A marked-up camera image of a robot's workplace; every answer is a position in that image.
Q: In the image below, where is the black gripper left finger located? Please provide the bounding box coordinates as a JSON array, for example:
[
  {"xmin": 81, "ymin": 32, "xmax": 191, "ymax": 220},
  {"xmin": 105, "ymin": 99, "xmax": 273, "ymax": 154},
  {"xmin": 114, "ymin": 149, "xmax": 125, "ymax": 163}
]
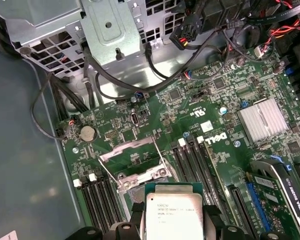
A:
[{"xmin": 64, "ymin": 201, "xmax": 146, "ymax": 240}]

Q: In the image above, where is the silver finned chipset heatsink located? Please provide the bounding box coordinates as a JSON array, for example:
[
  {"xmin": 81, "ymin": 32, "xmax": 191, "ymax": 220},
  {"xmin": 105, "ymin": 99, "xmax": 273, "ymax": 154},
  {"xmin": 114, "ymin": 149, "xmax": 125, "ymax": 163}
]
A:
[{"xmin": 236, "ymin": 97, "xmax": 290, "ymax": 145}]

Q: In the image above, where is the silver CPU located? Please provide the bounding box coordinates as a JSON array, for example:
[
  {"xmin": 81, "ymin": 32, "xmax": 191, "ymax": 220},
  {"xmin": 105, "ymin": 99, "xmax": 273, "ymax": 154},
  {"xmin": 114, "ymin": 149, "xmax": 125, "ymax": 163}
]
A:
[{"xmin": 143, "ymin": 181, "xmax": 205, "ymax": 240}]

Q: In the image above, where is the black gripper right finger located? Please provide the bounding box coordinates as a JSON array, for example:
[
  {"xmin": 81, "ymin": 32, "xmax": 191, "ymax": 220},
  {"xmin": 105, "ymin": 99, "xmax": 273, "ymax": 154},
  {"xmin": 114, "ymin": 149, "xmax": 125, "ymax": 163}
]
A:
[{"xmin": 201, "ymin": 204, "xmax": 290, "ymax": 240}]

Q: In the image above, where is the flat black data cable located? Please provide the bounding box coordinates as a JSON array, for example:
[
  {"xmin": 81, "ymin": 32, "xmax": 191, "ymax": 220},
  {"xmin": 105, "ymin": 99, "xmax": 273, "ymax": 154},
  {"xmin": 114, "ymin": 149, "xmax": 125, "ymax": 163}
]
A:
[{"xmin": 247, "ymin": 0, "xmax": 300, "ymax": 26}]

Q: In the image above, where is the grey metal drive cage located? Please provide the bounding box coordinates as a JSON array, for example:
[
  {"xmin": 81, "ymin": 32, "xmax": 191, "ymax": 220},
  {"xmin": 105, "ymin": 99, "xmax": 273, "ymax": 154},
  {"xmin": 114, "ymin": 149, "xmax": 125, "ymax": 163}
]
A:
[{"xmin": 0, "ymin": 0, "xmax": 181, "ymax": 76}]

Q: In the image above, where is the wire locking lever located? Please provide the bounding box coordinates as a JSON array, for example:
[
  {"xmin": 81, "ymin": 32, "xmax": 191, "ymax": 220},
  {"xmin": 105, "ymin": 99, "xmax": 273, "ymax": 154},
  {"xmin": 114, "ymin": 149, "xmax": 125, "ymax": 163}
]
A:
[{"xmin": 152, "ymin": 136, "xmax": 180, "ymax": 183}]

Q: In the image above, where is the black PC case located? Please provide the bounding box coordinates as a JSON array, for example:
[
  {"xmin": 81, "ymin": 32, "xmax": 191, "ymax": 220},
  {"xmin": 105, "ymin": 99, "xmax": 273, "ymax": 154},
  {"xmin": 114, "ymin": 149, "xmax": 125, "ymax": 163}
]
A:
[{"xmin": 0, "ymin": 0, "xmax": 300, "ymax": 240}]

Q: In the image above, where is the red black wire bundle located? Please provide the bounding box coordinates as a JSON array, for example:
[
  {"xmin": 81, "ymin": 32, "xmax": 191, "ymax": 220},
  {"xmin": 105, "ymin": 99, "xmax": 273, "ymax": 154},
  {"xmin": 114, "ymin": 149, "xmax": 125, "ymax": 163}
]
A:
[{"xmin": 268, "ymin": 18, "xmax": 300, "ymax": 40}]

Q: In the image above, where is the blue expansion slot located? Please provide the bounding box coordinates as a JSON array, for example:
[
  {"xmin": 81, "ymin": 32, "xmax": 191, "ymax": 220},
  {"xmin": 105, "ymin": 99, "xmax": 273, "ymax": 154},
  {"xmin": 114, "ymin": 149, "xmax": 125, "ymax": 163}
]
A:
[{"xmin": 245, "ymin": 181, "xmax": 273, "ymax": 233}]

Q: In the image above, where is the thick black cable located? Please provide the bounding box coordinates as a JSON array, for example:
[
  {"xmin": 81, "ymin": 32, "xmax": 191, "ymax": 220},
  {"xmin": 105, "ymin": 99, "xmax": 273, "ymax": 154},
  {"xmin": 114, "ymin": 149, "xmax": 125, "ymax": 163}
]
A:
[
  {"xmin": 144, "ymin": 42, "xmax": 169, "ymax": 81},
  {"xmin": 81, "ymin": 27, "xmax": 228, "ymax": 92}
]

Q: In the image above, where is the black power connector plug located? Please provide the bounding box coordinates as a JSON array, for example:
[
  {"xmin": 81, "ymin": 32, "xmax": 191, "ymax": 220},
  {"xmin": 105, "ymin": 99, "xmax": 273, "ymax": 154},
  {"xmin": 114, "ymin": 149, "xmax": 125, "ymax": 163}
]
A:
[{"xmin": 168, "ymin": 13, "xmax": 204, "ymax": 51}]

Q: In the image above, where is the green motherboard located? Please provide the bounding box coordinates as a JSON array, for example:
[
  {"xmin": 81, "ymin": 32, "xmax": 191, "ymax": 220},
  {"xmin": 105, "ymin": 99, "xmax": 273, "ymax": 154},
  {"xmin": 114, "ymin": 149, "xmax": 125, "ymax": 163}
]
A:
[{"xmin": 56, "ymin": 47, "xmax": 300, "ymax": 240}]

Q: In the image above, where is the black graphics card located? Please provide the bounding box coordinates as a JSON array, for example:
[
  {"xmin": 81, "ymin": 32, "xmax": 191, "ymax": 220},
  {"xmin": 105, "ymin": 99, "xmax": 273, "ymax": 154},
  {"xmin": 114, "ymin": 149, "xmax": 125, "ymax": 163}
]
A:
[{"xmin": 249, "ymin": 159, "xmax": 300, "ymax": 240}]

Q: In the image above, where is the small white board sticker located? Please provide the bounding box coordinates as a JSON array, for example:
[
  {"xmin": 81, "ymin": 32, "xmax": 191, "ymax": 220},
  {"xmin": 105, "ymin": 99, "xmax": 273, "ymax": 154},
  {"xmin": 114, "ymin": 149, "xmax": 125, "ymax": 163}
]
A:
[{"xmin": 200, "ymin": 120, "xmax": 214, "ymax": 134}]

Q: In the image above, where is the silver coin cell battery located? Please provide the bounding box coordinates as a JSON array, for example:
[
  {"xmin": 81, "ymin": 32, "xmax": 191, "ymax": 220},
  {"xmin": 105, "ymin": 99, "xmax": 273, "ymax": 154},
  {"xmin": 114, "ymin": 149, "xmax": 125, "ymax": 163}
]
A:
[{"xmin": 79, "ymin": 124, "xmax": 98, "ymax": 143}]

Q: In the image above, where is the black expansion slot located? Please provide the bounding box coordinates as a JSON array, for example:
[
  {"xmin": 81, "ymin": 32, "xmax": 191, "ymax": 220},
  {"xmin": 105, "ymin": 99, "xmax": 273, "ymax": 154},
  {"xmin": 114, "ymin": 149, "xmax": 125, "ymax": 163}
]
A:
[{"xmin": 227, "ymin": 184, "xmax": 260, "ymax": 240}]

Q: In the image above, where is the white printed case sticker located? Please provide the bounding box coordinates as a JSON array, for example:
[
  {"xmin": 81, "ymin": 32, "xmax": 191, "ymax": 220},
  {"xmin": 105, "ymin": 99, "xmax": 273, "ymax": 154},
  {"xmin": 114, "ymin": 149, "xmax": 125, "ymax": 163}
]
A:
[{"xmin": 4, "ymin": 229, "xmax": 19, "ymax": 240}]

